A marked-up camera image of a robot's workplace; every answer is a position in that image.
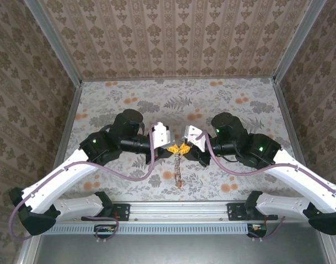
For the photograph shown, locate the aluminium side rail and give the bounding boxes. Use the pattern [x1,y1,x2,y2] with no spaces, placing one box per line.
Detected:
[56,81,83,168]
[272,78,305,164]

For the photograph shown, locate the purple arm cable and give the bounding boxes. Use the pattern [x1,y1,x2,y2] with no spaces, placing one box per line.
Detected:
[8,123,158,244]
[202,131,336,243]

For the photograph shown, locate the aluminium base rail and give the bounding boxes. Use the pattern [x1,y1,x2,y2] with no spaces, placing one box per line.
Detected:
[57,201,279,223]

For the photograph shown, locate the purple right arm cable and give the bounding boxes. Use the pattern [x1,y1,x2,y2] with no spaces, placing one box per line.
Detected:
[202,131,336,243]

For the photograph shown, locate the aluminium frame post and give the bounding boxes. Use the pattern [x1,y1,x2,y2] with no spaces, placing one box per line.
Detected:
[272,0,328,82]
[23,0,83,85]

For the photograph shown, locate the grey metal panel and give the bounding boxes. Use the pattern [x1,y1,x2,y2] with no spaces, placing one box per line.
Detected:
[32,233,331,264]

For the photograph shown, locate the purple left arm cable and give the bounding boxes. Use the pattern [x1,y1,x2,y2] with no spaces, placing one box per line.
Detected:
[8,123,158,244]

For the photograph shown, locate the white slotted cable duct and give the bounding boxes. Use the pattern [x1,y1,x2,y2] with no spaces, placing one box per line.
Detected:
[42,223,250,235]

